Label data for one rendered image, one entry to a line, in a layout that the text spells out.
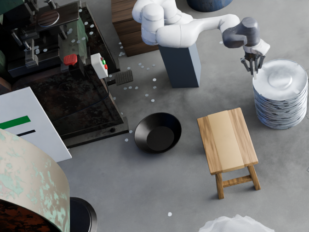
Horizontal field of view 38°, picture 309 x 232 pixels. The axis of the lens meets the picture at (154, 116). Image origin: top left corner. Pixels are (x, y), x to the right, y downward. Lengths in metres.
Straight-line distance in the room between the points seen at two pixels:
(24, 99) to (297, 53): 1.73
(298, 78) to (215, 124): 0.53
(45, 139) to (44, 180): 1.68
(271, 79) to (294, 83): 0.12
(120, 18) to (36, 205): 2.12
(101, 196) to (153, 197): 0.32
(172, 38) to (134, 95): 0.99
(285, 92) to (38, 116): 1.40
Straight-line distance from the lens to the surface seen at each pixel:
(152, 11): 2.15
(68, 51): 2.56
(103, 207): 2.69
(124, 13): 3.10
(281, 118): 2.63
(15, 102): 2.66
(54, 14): 2.60
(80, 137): 2.96
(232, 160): 2.26
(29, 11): 2.48
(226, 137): 2.33
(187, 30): 2.15
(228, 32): 2.20
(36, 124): 2.75
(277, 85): 2.54
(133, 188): 2.68
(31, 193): 1.10
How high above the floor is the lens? 2.31
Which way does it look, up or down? 53 degrees down
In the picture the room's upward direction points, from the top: 24 degrees counter-clockwise
